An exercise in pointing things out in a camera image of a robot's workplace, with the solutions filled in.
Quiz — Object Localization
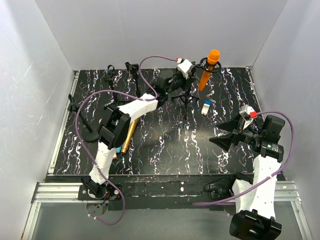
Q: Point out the black left clamp stand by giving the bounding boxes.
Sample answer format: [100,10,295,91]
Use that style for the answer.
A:
[67,93,99,143]

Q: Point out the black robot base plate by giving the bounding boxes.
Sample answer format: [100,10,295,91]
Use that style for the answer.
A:
[77,173,251,213]

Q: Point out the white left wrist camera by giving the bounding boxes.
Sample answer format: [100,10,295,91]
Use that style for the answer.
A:
[176,57,194,79]

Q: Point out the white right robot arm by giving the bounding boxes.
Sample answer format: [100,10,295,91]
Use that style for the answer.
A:
[210,112,285,240]

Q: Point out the orange toy microphone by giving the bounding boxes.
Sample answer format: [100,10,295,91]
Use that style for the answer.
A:
[198,49,222,91]

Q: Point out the blue toy microphone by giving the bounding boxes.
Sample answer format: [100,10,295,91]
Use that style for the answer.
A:
[116,146,122,154]

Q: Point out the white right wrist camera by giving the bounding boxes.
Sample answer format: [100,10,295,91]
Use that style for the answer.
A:
[239,104,258,130]

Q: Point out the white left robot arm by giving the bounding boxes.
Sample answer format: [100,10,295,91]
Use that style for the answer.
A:
[81,71,197,199]

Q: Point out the gold toy microphone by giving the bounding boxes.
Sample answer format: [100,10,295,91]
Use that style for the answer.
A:
[120,118,140,154]

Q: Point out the black small tripod stand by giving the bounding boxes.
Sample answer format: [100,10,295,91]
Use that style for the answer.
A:
[104,64,131,109]

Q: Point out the black tripod shock-mount stand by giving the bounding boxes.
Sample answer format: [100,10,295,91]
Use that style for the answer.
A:
[168,57,222,119]

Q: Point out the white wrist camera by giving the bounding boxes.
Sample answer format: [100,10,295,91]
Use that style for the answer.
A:
[176,57,194,79]
[239,104,258,130]

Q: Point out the black round-base clamp stand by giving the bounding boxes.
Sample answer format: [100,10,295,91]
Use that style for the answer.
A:
[125,61,142,98]

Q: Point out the blue and white block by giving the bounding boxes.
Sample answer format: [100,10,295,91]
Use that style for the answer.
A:
[201,100,211,116]

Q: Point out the aluminium frame rail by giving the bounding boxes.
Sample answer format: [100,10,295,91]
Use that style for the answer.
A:
[21,71,81,240]

